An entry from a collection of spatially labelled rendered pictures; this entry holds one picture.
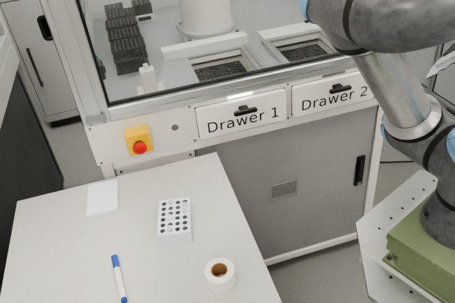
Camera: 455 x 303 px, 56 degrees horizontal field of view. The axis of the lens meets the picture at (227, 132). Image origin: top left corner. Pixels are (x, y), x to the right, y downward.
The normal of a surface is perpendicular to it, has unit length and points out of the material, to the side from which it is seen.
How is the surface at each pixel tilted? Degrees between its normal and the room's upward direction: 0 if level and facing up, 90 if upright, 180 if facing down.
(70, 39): 90
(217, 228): 0
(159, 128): 90
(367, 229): 0
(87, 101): 90
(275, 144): 90
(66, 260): 0
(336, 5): 78
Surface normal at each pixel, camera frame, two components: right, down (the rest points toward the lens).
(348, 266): -0.09, -0.81
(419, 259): -0.77, 0.44
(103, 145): 0.27, 0.54
